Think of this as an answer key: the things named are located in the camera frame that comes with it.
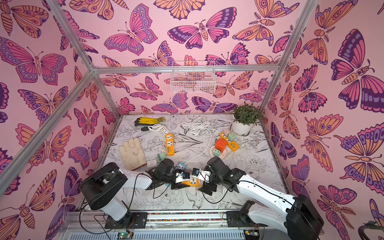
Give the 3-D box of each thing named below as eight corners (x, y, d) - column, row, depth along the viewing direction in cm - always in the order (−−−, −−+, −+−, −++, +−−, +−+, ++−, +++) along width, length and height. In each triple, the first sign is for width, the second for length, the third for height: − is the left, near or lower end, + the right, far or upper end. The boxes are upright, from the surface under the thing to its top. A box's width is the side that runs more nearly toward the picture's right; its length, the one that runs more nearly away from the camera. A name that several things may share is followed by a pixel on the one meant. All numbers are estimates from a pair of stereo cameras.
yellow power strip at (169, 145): (167, 156, 98) (166, 154, 96) (166, 136, 109) (166, 134, 106) (174, 155, 98) (173, 153, 96) (173, 135, 109) (172, 133, 107)
